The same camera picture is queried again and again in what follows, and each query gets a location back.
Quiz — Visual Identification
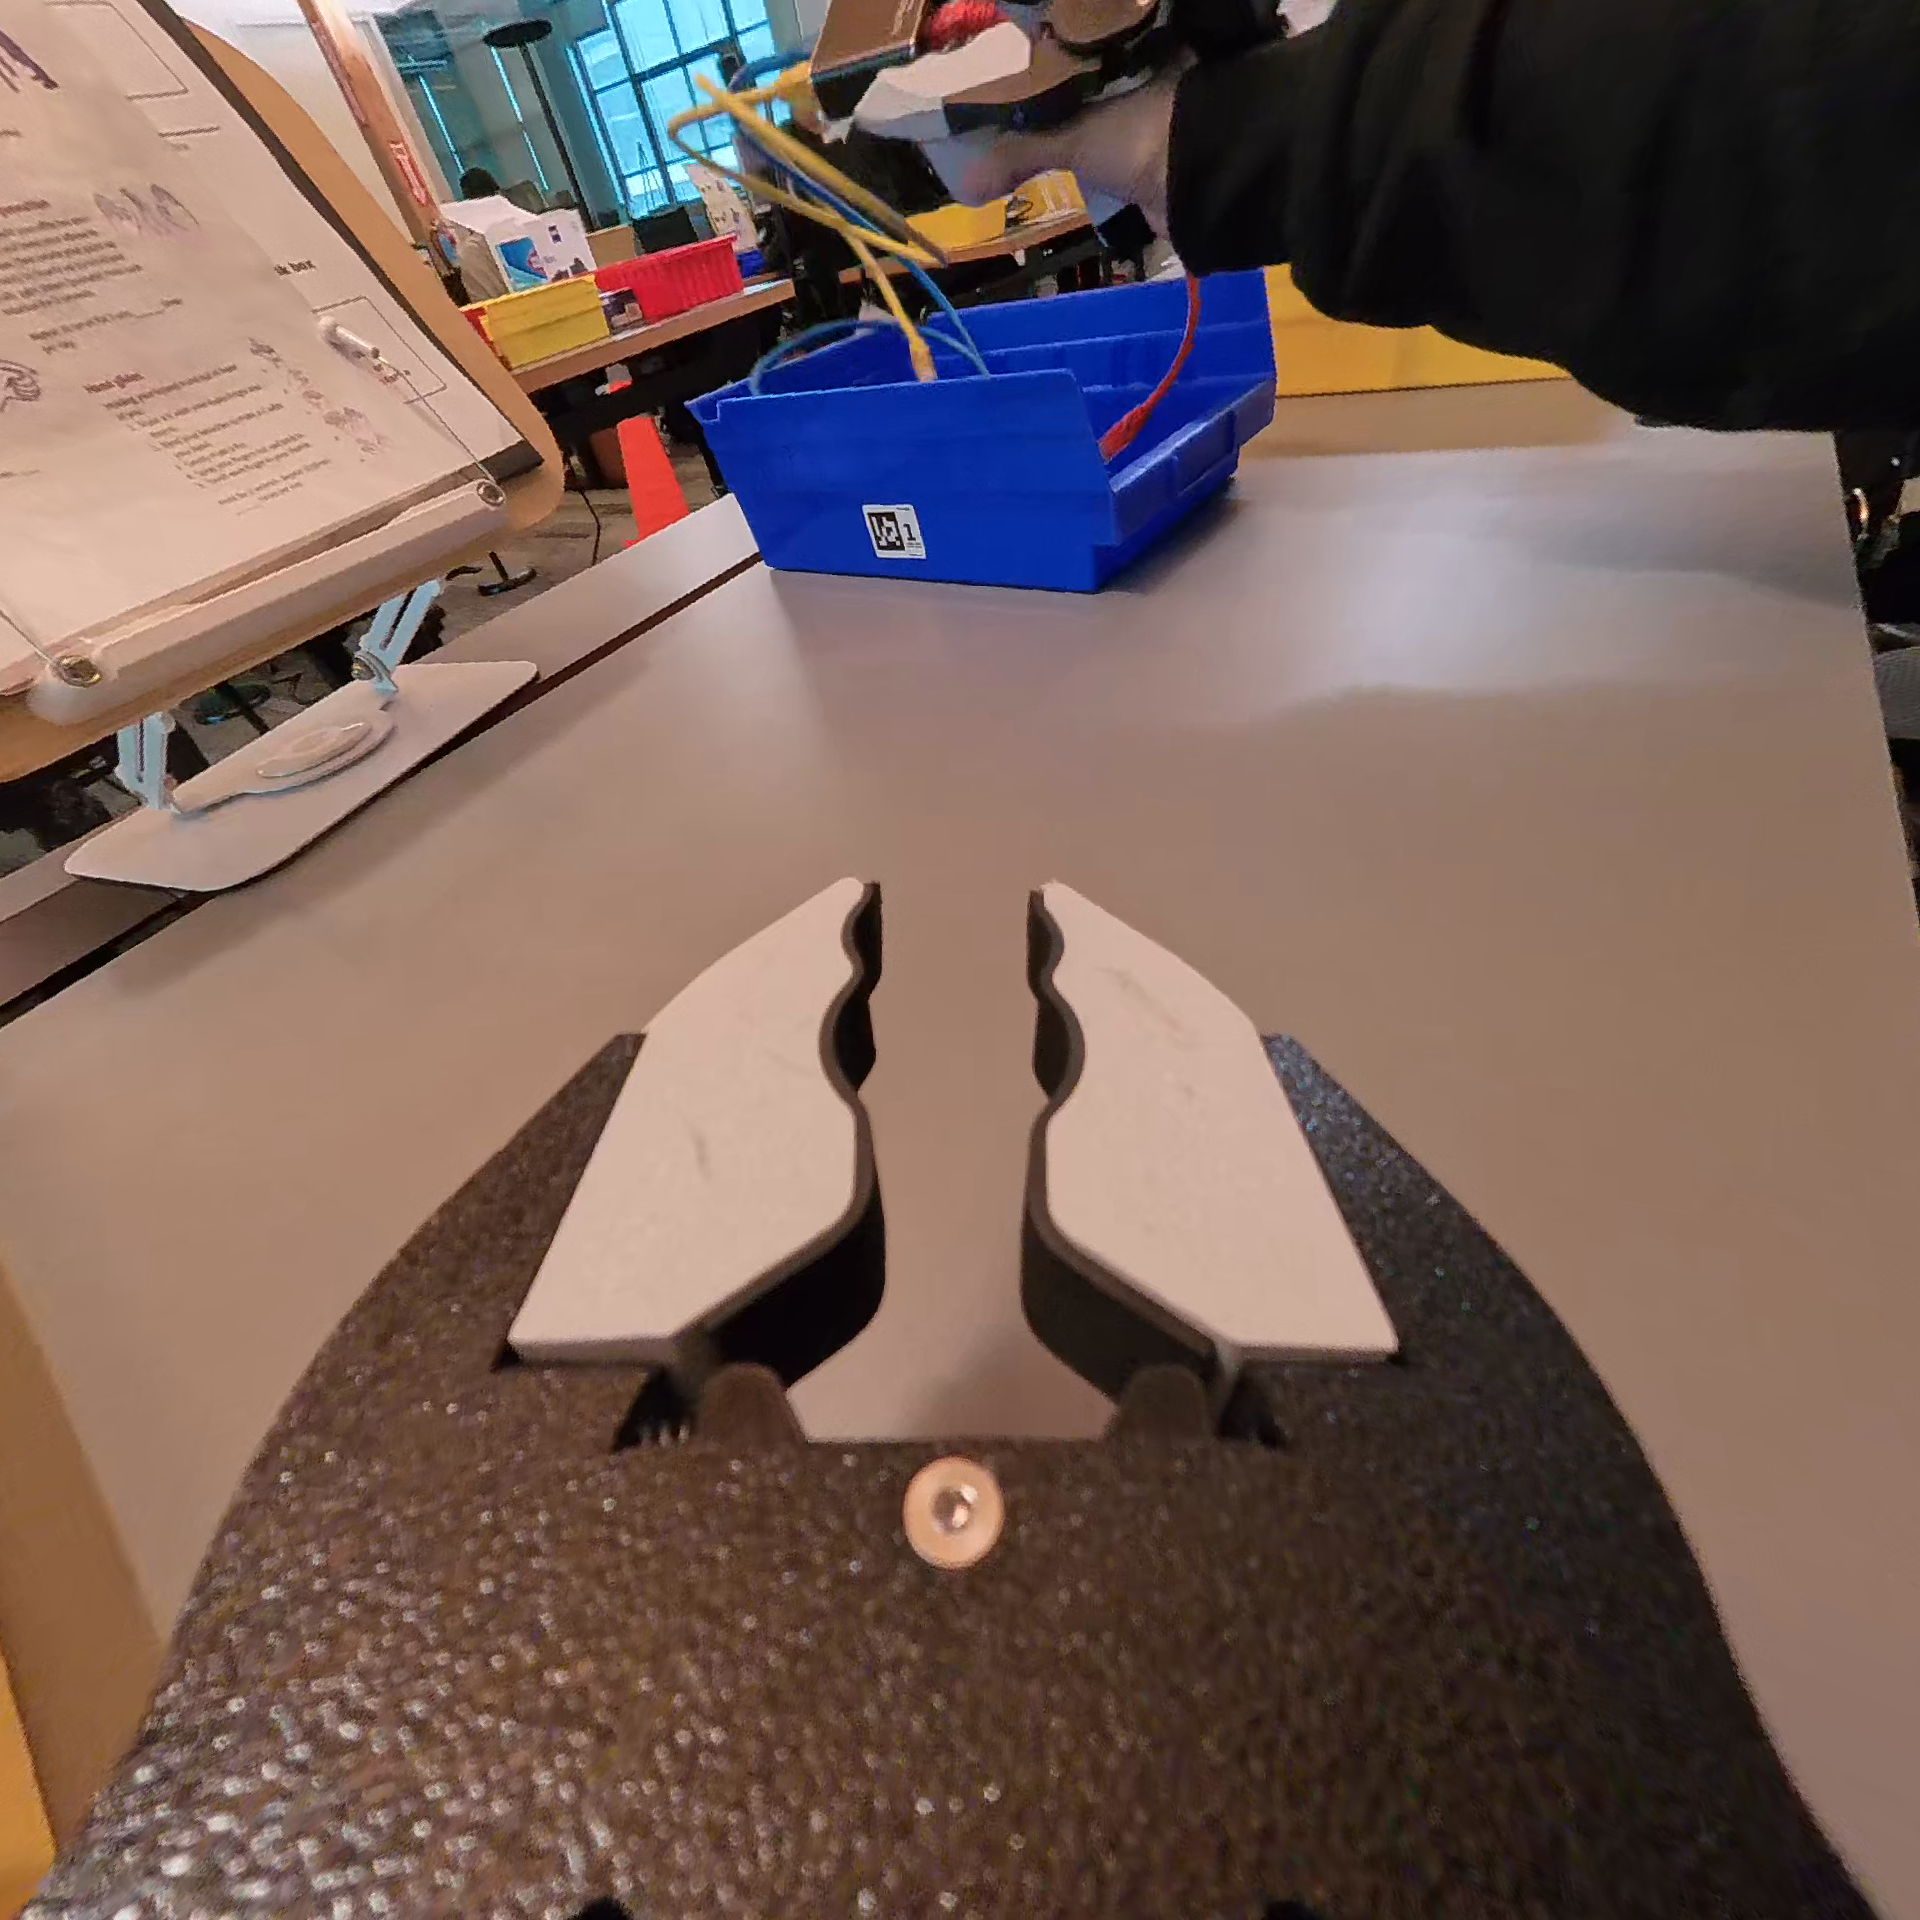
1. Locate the blue plastic bin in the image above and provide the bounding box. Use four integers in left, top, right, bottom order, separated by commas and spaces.
684, 270, 1279, 598

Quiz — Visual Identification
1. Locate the grey desk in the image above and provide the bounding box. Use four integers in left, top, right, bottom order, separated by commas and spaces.
0, 375, 1920, 1920

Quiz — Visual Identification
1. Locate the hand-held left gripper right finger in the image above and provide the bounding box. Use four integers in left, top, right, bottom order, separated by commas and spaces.
1026, 880, 1408, 1411

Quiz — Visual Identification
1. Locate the blue network cable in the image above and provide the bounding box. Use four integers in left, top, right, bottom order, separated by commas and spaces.
717, 53, 997, 398

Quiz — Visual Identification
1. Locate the red network cable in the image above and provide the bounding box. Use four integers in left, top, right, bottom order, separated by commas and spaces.
916, 0, 1205, 460

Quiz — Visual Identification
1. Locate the yellow network cable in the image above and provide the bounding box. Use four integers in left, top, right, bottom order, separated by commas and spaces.
662, 71, 950, 380

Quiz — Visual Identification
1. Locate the printed instruction sheet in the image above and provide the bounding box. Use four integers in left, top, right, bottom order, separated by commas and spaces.
0, 0, 522, 667

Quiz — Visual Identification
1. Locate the black network adapter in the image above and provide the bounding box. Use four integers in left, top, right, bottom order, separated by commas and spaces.
809, 0, 933, 83

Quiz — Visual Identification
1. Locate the yellow plastic bin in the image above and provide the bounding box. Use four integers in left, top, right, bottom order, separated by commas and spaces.
480, 277, 609, 374
1266, 263, 1581, 402
902, 169, 1090, 252

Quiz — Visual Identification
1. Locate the white printed carton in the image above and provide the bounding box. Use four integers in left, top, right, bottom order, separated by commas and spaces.
485, 208, 596, 295

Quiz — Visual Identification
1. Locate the wooden document stand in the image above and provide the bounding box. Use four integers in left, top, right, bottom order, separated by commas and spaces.
0, 0, 567, 898

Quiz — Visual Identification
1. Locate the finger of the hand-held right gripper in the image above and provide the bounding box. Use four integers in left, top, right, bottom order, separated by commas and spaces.
852, 34, 1051, 148

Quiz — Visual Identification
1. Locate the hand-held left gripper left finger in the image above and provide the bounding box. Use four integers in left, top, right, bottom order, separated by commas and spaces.
506, 880, 892, 1405

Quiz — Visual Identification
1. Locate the wooden partition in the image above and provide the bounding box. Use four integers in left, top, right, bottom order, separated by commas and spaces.
0, 1245, 165, 1891

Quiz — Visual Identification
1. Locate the person's right forearm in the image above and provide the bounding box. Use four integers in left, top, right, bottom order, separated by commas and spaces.
1164, 0, 1920, 435

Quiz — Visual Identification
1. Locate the orange traffic cone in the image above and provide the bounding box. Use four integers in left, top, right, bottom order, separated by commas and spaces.
613, 419, 691, 546

